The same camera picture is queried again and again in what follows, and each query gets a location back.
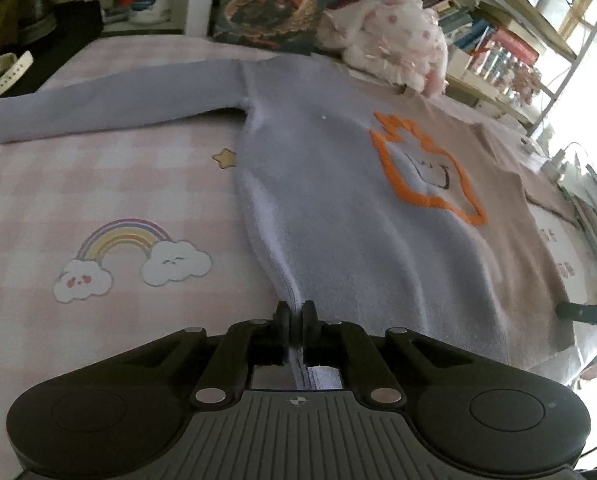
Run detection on pink plush bunny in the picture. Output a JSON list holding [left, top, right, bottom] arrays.
[[317, 0, 448, 98]]

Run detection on white charger plug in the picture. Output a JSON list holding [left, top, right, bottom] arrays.
[[541, 141, 586, 183]]

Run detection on white smartwatch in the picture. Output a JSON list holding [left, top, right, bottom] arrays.
[[0, 51, 34, 96]]

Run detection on wooden bookshelf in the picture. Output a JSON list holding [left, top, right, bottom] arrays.
[[330, 0, 597, 134]]

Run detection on pink checkered table mat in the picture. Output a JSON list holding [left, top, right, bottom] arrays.
[[0, 34, 597, 480]]

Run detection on purple and tan sweater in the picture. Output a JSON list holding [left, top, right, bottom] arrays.
[[0, 53, 579, 391]]

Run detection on Harry Potter book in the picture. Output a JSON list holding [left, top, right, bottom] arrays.
[[207, 0, 330, 54]]

